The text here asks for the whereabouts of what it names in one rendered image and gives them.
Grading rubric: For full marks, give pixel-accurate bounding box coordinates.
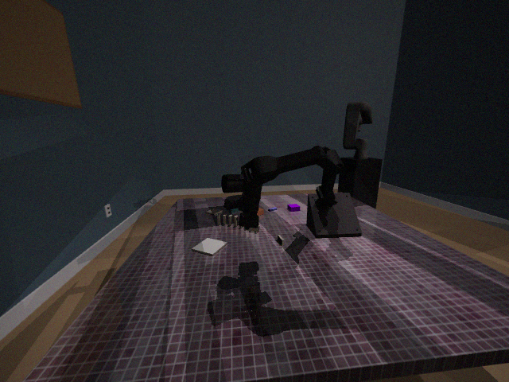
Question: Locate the purple block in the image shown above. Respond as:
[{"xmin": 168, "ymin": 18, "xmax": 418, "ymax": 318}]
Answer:
[{"xmin": 287, "ymin": 204, "xmax": 300, "ymax": 212}]

